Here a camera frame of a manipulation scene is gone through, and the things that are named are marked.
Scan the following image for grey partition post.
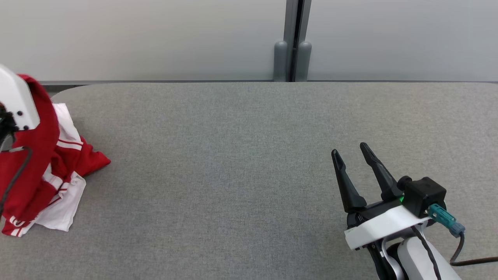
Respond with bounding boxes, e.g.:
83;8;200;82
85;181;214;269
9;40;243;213
283;0;312;82

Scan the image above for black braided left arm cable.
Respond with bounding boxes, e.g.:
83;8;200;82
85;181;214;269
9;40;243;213
0;146;33;216

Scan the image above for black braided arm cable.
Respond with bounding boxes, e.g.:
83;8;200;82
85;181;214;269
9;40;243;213
0;146;33;216
412;226;443;280

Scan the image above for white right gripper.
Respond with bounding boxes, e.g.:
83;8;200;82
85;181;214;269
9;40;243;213
331;143;432;251

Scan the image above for red white basketball jersey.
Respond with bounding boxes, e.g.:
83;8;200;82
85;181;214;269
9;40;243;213
2;103;111;238

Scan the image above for teal right camera plug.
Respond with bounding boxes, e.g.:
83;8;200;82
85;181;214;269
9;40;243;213
427;203;466;238

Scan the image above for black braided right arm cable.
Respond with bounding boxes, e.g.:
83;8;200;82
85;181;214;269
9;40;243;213
412;226;443;280

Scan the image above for black right camera cable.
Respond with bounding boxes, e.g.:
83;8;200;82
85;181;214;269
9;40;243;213
449;233;498;267

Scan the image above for grey rounded post foot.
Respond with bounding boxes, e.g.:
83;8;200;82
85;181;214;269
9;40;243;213
295;41;312;82
274;41;288;82

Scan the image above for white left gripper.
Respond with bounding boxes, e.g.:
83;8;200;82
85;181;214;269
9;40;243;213
0;64;40;146

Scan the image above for red shorts with white stripe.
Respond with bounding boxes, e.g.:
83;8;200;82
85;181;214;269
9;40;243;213
0;74;61;224

